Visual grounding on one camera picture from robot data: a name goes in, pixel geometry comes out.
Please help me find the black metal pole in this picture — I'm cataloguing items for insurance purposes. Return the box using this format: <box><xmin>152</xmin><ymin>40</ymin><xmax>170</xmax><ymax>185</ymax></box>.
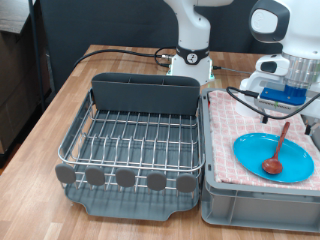
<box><xmin>28</xmin><ymin>0</ymin><xmax>46</xmax><ymax>113</ymax></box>

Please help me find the blue plastic plate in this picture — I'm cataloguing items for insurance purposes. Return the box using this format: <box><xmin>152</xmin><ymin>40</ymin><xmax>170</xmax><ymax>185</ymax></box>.
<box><xmin>232</xmin><ymin>132</ymin><xmax>315</xmax><ymax>184</ymax></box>

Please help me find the wrist camera on blue mount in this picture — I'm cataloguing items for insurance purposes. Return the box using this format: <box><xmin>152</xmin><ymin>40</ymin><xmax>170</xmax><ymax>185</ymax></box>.
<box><xmin>256</xmin><ymin>85</ymin><xmax>308</xmax><ymax>112</ymax></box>

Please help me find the pink checked dish cloth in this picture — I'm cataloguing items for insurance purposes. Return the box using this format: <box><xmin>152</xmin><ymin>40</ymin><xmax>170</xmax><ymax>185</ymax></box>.
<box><xmin>208</xmin><ymin>89</ymin><xmax>320</xmax><ymax>192</ymax></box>

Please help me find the thick black power cable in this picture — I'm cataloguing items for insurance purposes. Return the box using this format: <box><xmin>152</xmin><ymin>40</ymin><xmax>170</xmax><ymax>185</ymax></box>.
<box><xmin>73</xmin><ymin>48</ymin><xmax>173</xmax><ymax>68</ymax></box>

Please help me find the thin black looped cable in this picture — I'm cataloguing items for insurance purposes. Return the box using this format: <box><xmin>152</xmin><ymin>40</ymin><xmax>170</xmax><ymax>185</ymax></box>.
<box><xmin>154</xmin><ymin>46</ymin><xmax>178</xmax><ymax>69</ymax></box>

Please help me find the dark grey cutlery caddy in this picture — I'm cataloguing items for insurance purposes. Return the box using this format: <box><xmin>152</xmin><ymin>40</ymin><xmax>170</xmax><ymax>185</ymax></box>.
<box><xmin>91</xmin><ymin>72</ymin><xmax>202</xmax><ymax>117</ymax></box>

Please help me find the metal wire dish rack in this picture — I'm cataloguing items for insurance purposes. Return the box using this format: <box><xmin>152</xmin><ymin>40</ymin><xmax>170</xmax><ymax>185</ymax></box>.
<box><xmin>54</xmin><ymin>88</ymin><xmax>206</xmax><ymax>195</ymax></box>

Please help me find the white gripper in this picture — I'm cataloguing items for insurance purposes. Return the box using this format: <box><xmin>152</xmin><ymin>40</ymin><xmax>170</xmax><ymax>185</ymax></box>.
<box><xmin>248</xmin><ymin>71</ymin><xmax>320</xmax><ymax>136</ymax></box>

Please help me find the grey plastic drain tray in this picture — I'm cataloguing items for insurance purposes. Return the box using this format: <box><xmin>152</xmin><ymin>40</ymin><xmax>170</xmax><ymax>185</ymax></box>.
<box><xmin>61</xmin><ymin>89</ymin><xmax>203</xmax><ymax>222</ymax></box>

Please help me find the wooden cabinet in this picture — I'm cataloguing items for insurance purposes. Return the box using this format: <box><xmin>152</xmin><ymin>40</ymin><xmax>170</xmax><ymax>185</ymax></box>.
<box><xmin>0</xmin><ymin>0</ymin><xmax>54</xmax><ymax>168</ymax></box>

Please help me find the grey plastic crate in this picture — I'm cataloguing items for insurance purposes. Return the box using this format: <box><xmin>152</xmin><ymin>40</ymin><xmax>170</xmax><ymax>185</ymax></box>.
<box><xmin>199</xmin><ymin>87</ymin><xmax>320</xmax><ymax>234</ymax></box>

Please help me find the grey cable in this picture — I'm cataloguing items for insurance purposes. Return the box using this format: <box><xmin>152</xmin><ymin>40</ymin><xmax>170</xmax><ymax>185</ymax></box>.
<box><xmin>213</xmin><ymin>65</ymin><xmax>253</xmax><ymax>76</ymax></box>

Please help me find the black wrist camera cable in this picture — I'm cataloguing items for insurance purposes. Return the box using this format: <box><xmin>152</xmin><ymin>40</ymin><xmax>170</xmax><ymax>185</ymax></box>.
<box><xmin>226</xmin><ymin>86</ymin><xmax>320</xmax><ymax>120</ymax></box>

